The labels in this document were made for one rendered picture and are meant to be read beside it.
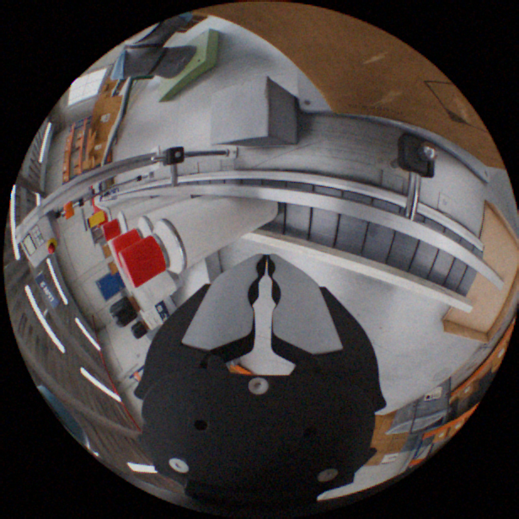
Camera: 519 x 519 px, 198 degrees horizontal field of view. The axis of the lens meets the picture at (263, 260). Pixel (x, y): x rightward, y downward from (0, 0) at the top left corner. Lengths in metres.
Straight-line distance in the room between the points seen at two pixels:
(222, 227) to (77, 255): 8.16
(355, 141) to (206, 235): 0.23
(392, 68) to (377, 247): 0.21
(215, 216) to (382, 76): 0.20
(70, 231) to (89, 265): 1.84
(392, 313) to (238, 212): 0.32
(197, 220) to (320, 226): 0.15
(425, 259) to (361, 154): 0.17
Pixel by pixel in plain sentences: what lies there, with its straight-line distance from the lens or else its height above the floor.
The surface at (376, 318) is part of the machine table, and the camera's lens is 0.37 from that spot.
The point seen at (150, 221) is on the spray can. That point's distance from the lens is 0.19.
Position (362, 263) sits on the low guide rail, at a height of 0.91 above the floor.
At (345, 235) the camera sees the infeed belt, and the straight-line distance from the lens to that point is 0.23.
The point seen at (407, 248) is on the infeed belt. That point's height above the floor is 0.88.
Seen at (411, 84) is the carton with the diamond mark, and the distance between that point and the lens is 0.17.
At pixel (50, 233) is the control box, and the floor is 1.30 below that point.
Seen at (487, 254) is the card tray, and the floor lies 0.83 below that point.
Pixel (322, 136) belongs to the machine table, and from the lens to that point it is 0.28.
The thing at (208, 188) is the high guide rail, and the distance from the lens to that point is 0.21.
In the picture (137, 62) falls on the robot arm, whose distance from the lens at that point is 0.55.
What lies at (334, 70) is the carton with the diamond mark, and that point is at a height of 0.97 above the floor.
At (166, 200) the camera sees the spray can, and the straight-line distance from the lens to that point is 0.36.
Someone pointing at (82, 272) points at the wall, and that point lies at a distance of 8.38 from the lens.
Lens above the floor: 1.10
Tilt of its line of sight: 46 degrees down
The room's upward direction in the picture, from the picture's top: 129 degrees counter-clockwise
